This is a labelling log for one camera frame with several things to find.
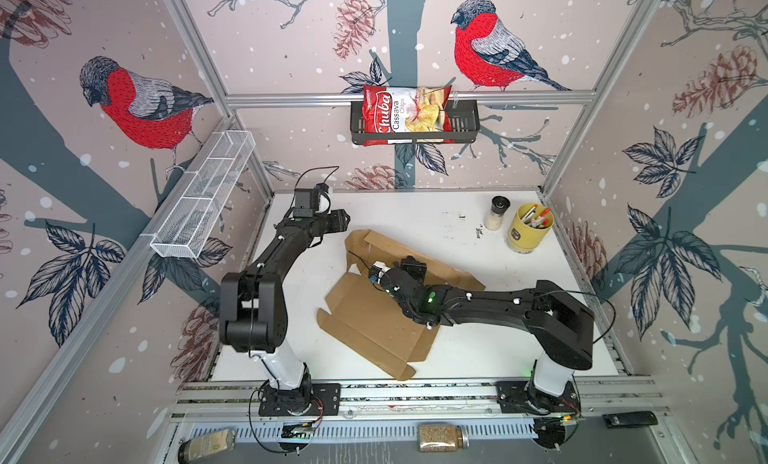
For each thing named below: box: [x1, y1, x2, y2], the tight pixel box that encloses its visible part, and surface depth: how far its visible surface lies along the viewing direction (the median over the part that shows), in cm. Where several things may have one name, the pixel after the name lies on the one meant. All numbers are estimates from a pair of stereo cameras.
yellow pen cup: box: [507, 203, 555, 254], surface depth 98 cm
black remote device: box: [602, 411, 658, 429], surface depth 70 cm
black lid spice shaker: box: [484, 195, 511, 231], surface depth 105 cm
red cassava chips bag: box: [362, 85, 454, 146], surface depth 90 cm
